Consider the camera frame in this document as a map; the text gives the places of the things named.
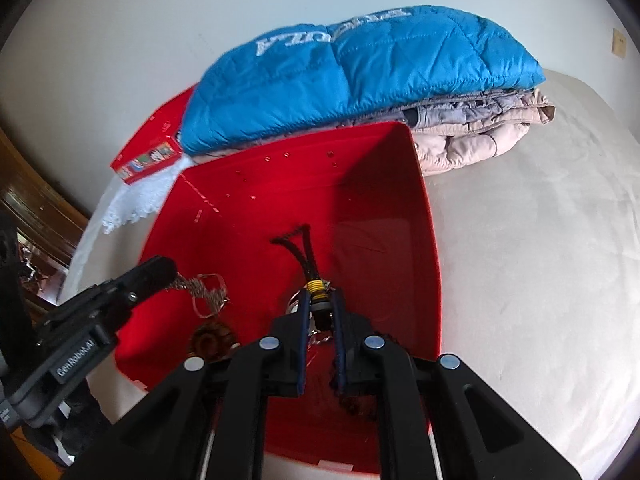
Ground black cord yellow bead necklace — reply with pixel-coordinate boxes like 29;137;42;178
271;224;338;334

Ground wooden furniture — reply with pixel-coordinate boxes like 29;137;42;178
1;134;88;311

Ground blue puffer jacket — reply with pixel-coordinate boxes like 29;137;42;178
180;6;544;156

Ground folded beige grey clothes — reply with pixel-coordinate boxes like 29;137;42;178
194;88;555;177

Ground white lace cloth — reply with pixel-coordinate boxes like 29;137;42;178
60;156;194;302

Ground beige wall socket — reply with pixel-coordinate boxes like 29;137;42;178
612;28;627;58

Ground silver chain necklace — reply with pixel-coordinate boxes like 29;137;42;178
167;272;230;320

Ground red plastic tray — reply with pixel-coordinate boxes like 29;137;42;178
115;122;442;476

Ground brown wooden bead bracelet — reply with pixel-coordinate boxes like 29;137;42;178
188;320;241;363

